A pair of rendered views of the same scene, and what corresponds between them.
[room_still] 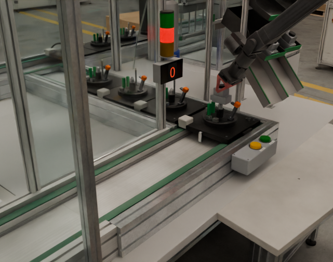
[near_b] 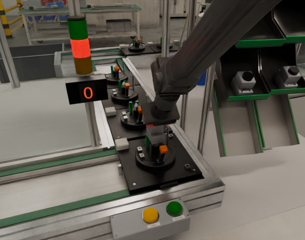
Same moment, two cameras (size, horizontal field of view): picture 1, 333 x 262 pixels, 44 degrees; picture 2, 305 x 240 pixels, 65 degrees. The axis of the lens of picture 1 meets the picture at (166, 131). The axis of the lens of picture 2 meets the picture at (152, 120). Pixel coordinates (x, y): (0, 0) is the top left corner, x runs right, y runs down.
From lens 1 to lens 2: 111 cm
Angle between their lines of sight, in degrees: 28
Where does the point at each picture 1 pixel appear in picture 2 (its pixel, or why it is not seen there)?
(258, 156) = (140, 234)
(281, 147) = (221, 215)
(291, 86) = (285, 135)
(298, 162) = not seen: outside the picture
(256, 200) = not seen: outside the picture
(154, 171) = (35, 196)
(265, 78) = (243, 119)
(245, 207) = not seen: outside the picture
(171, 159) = (69, 187)
